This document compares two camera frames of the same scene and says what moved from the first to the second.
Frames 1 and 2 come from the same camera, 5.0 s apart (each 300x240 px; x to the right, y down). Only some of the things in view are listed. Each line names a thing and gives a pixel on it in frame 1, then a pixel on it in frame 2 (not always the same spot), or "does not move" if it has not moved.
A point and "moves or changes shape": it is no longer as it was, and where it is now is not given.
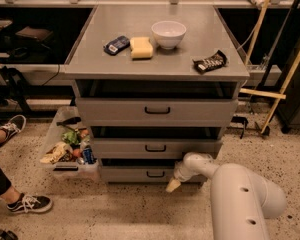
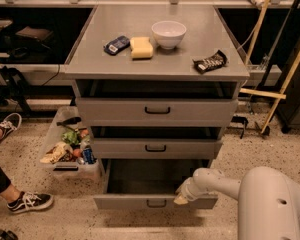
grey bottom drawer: [137, 174] moves or changes shape
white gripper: [178, 175] -> [189, 190]
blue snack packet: [116, 45] does not move
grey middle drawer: [155, 148] does not move
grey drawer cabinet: [154, 83] does not move
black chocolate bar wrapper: [211, 63] does not move
